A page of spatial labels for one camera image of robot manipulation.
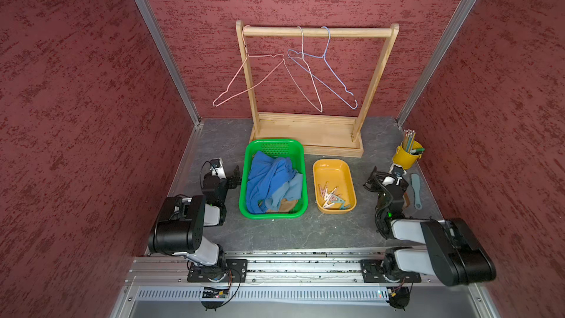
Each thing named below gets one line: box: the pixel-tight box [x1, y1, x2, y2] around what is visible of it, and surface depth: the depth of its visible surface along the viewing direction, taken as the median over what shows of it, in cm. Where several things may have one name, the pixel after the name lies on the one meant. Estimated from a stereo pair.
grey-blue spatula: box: [410, 173, 423, 210], surface depth 96 cm
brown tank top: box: [266, 198, 299, 213], surface depth 87 cm
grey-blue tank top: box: [264, 172, 304, 212], surface depth 84 cm
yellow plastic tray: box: [312, 159, 357, 215], surface depth 97 cm
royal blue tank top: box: [246, 150, 298, 215], surface depth 84 cm
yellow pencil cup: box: [392, 140, 424, 171], surface depth 99 cm
